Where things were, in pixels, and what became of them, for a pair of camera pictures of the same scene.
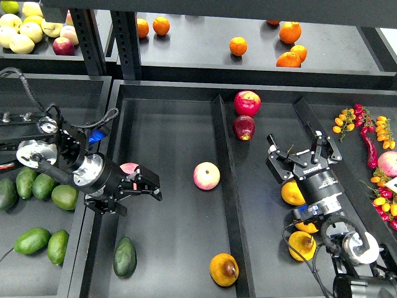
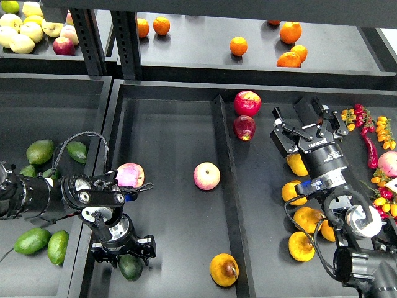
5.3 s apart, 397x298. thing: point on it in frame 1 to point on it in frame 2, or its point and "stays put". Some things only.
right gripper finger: (334, 157) to (325, 117)
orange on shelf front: (288, 59) stays put
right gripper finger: (280, 163) to (285, 137)
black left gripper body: (98, 174) to (123, 233)
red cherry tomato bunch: (363, 118) stays put
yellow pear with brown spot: (224, 269) stays put
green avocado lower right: (57, 246) stays put
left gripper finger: (146, 180) to (144, 247)
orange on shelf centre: (238, 46) stays put
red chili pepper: (372, 153) stays put
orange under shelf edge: (273, 22) stays put
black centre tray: (219, 230) stays put
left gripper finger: (110, 210) to (102, 254)
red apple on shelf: (62, 46) stays put
